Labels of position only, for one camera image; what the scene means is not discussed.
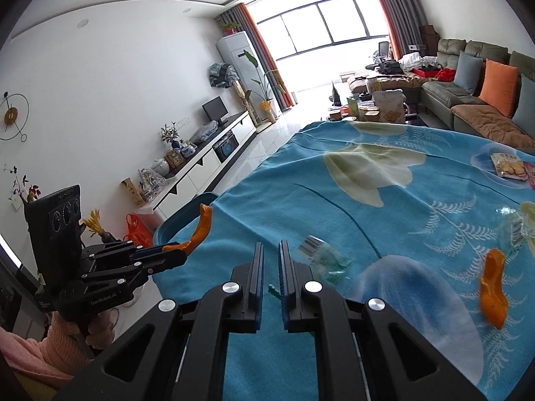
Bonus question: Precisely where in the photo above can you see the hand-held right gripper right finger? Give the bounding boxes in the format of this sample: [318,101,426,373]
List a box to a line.
[279,241,488,401]

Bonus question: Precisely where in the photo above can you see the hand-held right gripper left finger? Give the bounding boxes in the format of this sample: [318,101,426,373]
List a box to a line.
[54,242,265,401]

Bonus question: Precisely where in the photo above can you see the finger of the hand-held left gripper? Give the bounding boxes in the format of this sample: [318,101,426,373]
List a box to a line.
[94,242,187,260]
[84,255,188,285]

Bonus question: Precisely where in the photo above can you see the blue plastic bin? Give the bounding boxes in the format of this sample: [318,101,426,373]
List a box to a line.
[152,192,220,251]

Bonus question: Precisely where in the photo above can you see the curled orange peel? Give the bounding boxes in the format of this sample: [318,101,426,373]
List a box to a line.
[163,204,213,255]

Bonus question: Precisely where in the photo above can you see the clear green plastic wrapper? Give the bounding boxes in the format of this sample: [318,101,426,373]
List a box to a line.
[270,236,354,297]

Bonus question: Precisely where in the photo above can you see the person's left forearm pink sleeve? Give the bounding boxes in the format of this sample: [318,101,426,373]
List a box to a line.
[0,313,95,381]

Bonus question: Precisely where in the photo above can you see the person's left hand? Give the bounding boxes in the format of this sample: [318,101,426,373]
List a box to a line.
[86,309,120,358]

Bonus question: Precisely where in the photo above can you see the orange plastic bag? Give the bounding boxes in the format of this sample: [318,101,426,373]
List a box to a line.
[125,213,154,248]

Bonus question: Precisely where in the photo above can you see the yellow wheat in dark vase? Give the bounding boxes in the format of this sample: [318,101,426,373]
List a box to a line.
[84,209,115,241]

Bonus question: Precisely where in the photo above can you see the red leaf branch decoration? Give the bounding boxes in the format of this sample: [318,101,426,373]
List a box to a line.
[4,164,42,203]

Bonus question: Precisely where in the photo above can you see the beige paper box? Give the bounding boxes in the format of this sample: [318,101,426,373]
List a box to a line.
[121,177,147,207]

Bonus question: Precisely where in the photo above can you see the clear plastic toy box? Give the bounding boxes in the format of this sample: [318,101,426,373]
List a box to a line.
[138,168,168,201]

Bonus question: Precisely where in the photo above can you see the white TV cabinet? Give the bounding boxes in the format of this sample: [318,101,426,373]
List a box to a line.
[148,111,256,220]

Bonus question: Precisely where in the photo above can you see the framed picture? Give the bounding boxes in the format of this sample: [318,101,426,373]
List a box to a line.
[165,149,187,170]

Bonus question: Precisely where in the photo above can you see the plant in blue white vase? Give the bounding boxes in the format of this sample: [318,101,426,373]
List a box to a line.
[161,123,181,150]

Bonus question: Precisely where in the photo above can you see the blue floral blanket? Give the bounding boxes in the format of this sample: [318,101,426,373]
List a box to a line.
[152,120,535,401]

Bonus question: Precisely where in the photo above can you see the clear plastic bag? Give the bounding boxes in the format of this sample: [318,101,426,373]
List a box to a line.
[189,120,219,145]

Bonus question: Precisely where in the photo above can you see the black monitor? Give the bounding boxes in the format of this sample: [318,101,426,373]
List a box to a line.
[202,96,229,125]

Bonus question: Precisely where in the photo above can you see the blue patterned cloth cover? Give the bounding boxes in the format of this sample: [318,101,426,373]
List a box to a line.
[208,62,240,89]

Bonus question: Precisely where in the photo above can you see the tall green leafy plant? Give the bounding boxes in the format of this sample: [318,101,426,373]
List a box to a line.
[242,49,285,120]

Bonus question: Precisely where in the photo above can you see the flat orange peel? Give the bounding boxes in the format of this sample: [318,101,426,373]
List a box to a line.
[478,248,508,328]

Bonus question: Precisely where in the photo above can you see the white standing air conditioner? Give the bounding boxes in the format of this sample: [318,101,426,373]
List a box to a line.
[216,32,277,124]

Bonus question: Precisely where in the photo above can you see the brown paper snack bag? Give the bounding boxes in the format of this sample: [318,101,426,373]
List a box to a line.
[372,89,408,124]

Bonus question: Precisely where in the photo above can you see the brown ottoman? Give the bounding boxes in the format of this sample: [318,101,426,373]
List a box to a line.
[348,73,423,101]

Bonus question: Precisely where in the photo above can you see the orange grey curtain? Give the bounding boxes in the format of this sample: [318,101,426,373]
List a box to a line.
[219,2,297,111]
[363,0,431,59]

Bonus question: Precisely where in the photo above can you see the crumpled clear plastic wrapper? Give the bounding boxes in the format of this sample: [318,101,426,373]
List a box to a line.
[497,203,535,251]

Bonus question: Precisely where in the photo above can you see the grey green sofa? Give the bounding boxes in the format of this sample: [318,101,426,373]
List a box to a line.
[420,37,535,149]

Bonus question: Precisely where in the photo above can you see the beige snack packet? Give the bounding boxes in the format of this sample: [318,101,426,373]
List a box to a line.
[491,152,529,180]

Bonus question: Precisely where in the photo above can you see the black office chair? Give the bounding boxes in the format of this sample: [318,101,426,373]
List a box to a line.
[365,42,391,72]

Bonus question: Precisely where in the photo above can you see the brown sofa seat mat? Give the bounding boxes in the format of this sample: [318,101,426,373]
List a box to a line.
[451,104,535,149]

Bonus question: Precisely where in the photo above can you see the large window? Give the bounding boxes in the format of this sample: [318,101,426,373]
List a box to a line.
[255,0,391,57]

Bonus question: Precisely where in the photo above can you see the grey blue cushion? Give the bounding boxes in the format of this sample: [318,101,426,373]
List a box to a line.
[512,74,535,128]
[453,50,486,97]

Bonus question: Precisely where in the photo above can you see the orange cushion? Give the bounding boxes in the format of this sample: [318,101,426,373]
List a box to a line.
[478,59,519,118]

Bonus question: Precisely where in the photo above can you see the round wire wall clock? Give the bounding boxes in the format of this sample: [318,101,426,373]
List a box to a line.
[0,91,30,143]

